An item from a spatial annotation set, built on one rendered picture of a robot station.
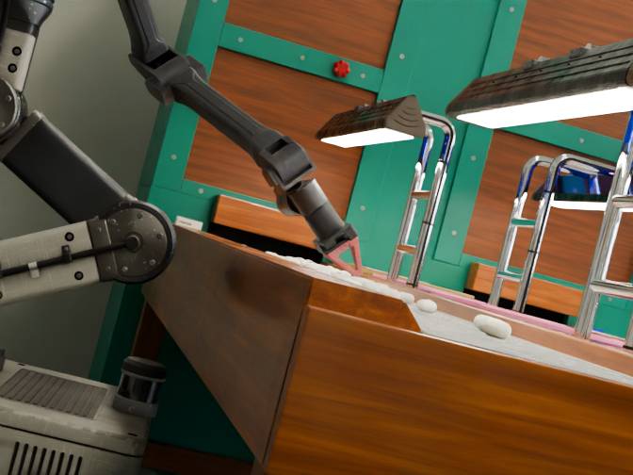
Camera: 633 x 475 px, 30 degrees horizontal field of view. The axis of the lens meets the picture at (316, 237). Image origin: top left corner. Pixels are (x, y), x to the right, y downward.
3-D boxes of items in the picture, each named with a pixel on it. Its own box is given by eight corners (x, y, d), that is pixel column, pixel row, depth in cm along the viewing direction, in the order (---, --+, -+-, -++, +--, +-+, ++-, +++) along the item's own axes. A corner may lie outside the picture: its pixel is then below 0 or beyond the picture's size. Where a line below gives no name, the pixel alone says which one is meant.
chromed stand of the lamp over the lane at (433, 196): (322, 310, 238) (379, 95, 238) (303, 301, 257) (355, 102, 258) (411, 332, 242) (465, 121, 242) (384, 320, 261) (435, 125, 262)
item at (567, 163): (504, 355, 246) (558, 148, 247) (472, 342, 266) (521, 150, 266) (586, 375, 250) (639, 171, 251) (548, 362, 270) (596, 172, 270)
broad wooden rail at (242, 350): (261, 468, 110) (311, 276, 110) (139, 292, 287) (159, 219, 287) (381, 495, 113) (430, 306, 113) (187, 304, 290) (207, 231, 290)
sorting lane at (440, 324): (418, 352, 113) (424, 331, 113) (202, 249, 290) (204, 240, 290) (694, 420, 119) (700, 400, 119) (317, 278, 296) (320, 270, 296)
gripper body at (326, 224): (344, 230, 227) (323, 198, 226) (357, 232, 217) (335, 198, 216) (316, 249, 226) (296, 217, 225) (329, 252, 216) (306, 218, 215)
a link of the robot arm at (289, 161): (141, 73, 239) (184, 47, 242) (149, 95, 243) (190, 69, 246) (270, 175, 213) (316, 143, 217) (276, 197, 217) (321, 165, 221)
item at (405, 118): (383, 126, 217) (394, 89, 217) (314, 139, 278) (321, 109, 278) (424, 138, 219) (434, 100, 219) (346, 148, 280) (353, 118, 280)
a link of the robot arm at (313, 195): (291, 188, 216) (316, 171, 218) (279, 192, 222) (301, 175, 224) (312, 220, 217) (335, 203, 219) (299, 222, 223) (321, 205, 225)
